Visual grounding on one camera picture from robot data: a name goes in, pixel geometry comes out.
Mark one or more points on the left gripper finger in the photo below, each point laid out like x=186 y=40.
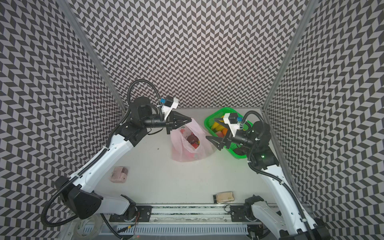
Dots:
x=179 y=118
x=174 y=125

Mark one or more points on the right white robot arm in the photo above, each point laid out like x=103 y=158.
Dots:
x=293 y=222

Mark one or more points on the clear tape roll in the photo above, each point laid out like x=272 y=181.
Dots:
x=89 y=228

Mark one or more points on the pink printed plastic bag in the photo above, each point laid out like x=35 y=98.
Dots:
x=182 y=151

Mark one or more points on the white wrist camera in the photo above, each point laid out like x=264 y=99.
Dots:
x=234 y=122
x=167 y=105

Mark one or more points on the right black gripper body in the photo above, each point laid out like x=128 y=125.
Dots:
x=227 y=140

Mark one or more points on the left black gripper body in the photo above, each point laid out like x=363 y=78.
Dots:
x=160 y=122

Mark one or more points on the pink small packet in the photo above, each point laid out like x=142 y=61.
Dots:
x=119 y=175

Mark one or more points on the pink fake dragon fruit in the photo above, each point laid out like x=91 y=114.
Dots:
x=194 y=141

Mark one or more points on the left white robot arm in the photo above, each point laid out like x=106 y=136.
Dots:
x=77 y=192

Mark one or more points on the yellow fake banana bunch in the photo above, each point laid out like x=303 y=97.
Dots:
x=217 y=127

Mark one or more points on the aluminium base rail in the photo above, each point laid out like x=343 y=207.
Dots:
x=188 y=220

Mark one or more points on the green plastic basket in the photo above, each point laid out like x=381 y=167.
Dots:
x=234 y=150

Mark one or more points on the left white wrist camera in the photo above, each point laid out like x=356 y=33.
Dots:
x=167 y=105

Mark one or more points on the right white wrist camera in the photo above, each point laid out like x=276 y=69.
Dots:
x=234 y=122

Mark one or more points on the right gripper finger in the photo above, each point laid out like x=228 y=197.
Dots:
x=219 y=143
x=219 y=123

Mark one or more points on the tan sponge in wrapper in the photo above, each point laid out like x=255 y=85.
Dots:
x=224 y=197

